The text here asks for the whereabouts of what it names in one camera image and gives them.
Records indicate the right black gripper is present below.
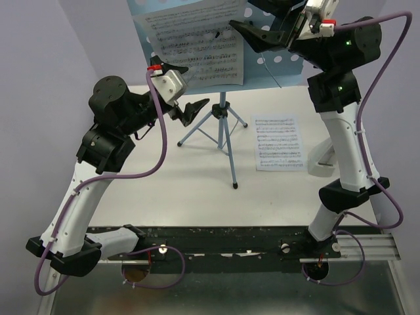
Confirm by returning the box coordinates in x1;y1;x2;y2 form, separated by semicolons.
228;0;335;72

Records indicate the light blue music stand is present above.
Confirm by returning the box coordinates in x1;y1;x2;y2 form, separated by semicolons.
133;1;303;177

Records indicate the sheet music page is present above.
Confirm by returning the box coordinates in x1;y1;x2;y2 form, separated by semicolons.
252;114;307;171
127;1;247;89

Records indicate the grey metronome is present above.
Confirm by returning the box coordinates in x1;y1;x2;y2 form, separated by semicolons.
308;138;337;178

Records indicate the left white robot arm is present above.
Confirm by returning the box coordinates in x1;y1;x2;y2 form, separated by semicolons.
26;56;207;277

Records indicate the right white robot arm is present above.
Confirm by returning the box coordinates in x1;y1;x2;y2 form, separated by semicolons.
230;1;388;257

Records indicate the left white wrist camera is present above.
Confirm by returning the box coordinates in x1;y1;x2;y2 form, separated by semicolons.
148;65;187;106

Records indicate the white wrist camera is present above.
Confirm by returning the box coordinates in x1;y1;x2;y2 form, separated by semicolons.
148;65;187;106
297;0;339;40

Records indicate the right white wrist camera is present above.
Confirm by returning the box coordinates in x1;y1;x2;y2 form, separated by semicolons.
297;0;339;40

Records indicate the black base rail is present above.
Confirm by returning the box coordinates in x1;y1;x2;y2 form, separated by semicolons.
109;226;341;274

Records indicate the aluminium frame rail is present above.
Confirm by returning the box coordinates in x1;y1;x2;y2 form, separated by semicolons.
299;234;401;263

